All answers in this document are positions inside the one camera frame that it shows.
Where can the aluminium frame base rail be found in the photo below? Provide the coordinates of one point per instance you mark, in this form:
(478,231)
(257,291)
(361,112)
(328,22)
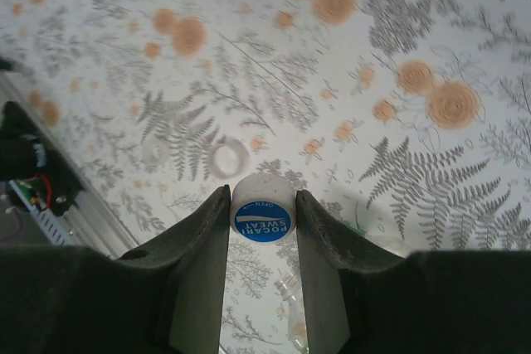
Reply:
(95,213)

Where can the clear unlabelled plastic bottle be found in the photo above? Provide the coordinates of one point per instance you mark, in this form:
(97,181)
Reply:
(290,300)

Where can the floral patterned table mat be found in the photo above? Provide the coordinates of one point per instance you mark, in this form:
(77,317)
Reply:
(290,80)

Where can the clear plastic bottle cap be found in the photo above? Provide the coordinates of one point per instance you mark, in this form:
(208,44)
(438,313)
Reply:
(155,154)

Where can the green controller circuit board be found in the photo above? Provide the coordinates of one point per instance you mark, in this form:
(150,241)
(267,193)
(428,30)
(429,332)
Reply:
(25,194)

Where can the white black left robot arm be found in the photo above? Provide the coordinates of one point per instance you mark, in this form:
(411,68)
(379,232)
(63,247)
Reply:
(16,138)

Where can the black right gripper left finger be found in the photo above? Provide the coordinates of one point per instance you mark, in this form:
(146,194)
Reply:
(103,304)

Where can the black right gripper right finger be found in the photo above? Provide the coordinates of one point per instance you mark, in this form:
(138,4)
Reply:
(415,304)

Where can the white cap blue Pocari print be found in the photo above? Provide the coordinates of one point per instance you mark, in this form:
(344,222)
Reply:
(262,217)

